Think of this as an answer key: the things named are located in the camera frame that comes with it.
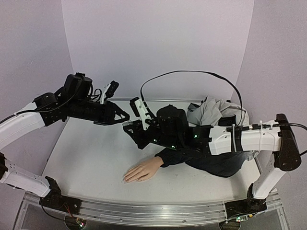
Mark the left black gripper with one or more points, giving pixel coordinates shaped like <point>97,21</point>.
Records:
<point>109,118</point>

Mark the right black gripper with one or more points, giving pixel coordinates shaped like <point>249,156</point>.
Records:
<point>137,132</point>

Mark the clear nail polish bottle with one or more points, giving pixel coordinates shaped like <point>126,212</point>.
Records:
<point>127,123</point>

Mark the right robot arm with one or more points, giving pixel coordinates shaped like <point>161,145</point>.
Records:
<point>219,150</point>

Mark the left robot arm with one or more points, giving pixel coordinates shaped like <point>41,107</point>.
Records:
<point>75,99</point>

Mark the mannequin hand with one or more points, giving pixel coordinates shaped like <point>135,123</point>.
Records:
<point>143,171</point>

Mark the grey black jacket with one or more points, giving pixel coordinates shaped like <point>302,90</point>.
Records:
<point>210,112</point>

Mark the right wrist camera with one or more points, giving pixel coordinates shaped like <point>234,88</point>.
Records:
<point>142,111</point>

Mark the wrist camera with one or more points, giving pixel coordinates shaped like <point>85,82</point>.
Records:
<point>142,111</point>
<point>109,91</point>

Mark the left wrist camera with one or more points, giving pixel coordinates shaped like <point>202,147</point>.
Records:
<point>109,91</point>

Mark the aluminium back rail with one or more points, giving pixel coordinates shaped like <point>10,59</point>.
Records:
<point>164,100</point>

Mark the aluminium rail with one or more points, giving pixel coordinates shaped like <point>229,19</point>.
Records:
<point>155,215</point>
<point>164,100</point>

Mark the aluminium front rail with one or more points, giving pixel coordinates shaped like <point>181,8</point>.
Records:
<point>155,215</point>

